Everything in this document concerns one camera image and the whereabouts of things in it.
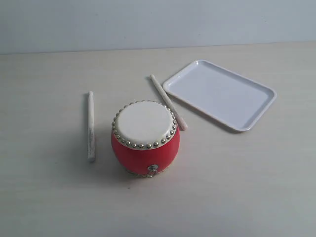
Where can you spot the white drumstick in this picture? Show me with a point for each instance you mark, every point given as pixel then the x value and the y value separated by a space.
pixel 91 128
pixel 168 102

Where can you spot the small red drum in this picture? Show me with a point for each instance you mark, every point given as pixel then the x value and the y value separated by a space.
pixel 145 137

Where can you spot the white plastic tray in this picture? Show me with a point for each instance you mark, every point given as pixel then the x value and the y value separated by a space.
pixel 225 96

